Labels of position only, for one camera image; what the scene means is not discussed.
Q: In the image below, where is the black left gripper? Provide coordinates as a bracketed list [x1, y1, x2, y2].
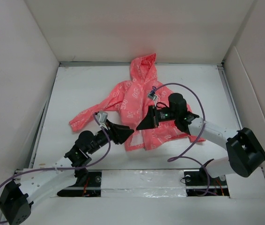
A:
[88, 119, 133, 155]

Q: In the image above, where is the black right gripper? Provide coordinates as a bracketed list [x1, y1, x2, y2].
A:
[136, 105, 177, 130]

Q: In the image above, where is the pink printed hooded jacket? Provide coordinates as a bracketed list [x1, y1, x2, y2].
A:
[69, 53, 196, 151]

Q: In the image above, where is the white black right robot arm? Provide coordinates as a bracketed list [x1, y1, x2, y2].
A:
[136, 93, 265, 185]

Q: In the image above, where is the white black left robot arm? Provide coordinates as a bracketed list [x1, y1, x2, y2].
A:
[0, 120, 134, 225]

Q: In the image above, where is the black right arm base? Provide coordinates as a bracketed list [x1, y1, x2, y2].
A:
[180, 169, 229, 197]

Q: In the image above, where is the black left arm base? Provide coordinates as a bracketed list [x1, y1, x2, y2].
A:
[57, 170, 102, 197]

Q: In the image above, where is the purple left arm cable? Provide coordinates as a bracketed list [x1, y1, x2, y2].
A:
[0, 113, 111, 224]

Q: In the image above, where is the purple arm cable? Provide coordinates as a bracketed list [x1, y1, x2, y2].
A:
[151, 82, 214, 196]
[0, 113, 111, 224]

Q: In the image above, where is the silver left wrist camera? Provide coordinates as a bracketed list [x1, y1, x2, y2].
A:
[96, 111, 108, 124]

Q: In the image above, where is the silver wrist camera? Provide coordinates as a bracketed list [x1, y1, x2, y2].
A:
[147, 92, 158, 102]
[96, 111, 108, 124]

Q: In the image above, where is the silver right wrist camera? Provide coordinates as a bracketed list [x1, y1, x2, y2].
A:
[147, 92, 158, 102]

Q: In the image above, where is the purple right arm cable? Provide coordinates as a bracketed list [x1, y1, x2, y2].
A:
[151, 82, 214, 196]

